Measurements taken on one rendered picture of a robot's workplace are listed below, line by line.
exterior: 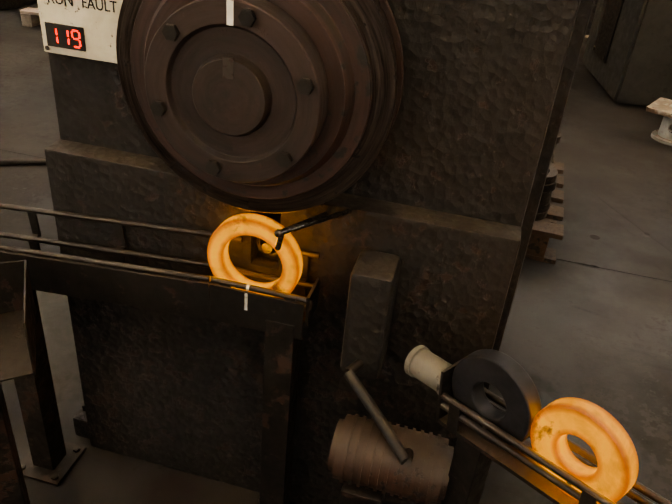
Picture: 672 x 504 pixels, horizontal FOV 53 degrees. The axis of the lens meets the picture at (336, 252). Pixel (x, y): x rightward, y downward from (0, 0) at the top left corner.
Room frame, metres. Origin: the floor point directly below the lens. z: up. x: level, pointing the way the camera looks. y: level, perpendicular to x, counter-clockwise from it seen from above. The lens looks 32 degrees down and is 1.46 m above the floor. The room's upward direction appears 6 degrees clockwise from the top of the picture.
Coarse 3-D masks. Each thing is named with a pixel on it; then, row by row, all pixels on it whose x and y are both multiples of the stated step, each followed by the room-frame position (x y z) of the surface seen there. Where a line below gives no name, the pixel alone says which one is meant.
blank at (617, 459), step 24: (552, 408) 0.73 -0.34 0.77; (576, 408) 0.71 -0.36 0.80; (600, 408) 0.71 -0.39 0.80; (552, 432) 0.72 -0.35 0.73; (576, 432) 0.70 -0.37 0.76; (600, 432) 0.68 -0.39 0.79; (624, 432) 0.68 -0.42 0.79; (552, 456) 0.71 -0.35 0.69; (600, 456) 0.67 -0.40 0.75; (624, 456) 0.65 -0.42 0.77; (600, 480) 0.66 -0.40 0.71; (624, 480) 0.64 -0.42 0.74
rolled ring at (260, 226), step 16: (224, 224) 1.08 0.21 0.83; (240, 224) 1.07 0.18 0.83; (256, 224) 1.07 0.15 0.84; (272, 224) 1.08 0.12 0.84; (224, 240) 1.08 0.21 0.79; (272, 240) 1.06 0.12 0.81; (288, 240) 1.06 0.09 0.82; (208, 256) 1.09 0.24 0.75; (224, 256) 1.09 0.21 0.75; (288, 256) 1.05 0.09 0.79; (224, 272) 1.08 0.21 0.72; (288, 272) 1.05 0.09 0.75; (272, 288) 1.06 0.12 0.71; (288, 288) 1.05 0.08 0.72
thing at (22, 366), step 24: (0, 264) 1.04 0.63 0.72; (24, 264) 1.04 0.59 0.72; (0, 288) 1.03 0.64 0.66; (24, 288) 0.97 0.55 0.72; (0, 312) 1.03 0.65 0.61; (24, 312) 0.90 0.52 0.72; (0, 336) 0.96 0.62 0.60; (24, 336) 0.97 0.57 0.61; (0, 360) 0.90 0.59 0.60; (24, 360) 0.90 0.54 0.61; (0, 384) 0.95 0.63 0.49; (0, 408) 0.91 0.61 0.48; (0, 432) 0.90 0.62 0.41; (0, 456) 0.90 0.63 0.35; (0, 480) 0.89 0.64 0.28; (24, 480) 0.96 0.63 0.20
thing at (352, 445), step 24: (336, 432) 0.89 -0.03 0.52; (360, 432) 0.88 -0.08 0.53; (408, 432) 0.89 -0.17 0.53; (432, 432) 0.91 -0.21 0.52; (336, 456) 0.85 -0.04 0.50; (360, 456) 0.84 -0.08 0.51; (384, 456) 0.84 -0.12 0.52; (432, 456) 0.84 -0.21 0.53; (360, 480) 0.83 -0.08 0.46; (384, 480) 0.82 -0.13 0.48; (408, 480) 0.82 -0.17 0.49; (432, 480) 0.81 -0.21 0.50
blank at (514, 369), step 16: (480, 352) 0.85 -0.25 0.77; (496, 352) 0.84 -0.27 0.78; (464, 368) 0.85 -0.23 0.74; (480, 368) 0.83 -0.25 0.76; (496, 368) 0.81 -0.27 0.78; (512, 368) 0.80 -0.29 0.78; (464, 384) 0.84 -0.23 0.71; (480, 384) 0.84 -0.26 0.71; (496, 384) 0.80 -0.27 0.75; (512, 384) 0.78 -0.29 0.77; (528, 384) 0.78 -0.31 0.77; (464, 400) 0.84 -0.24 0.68; (480, 400) 0.83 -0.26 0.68; (512, 400) 0.78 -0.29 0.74; (528, 400) 0.76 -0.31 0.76; (496, 416) 0.80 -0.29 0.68; (512, 416) 0.77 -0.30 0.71; (528, 416) 0.75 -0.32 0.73; (512, 432) 0.77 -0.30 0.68; (528, 432) 0.75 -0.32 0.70
